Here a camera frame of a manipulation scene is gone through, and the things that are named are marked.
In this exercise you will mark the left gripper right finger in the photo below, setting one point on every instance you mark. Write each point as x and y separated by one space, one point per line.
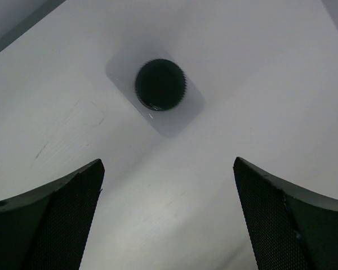
290 227

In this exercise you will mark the clear bottle black cap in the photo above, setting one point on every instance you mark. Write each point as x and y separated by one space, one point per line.
156 86

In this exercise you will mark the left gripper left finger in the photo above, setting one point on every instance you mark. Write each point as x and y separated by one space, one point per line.
48 227

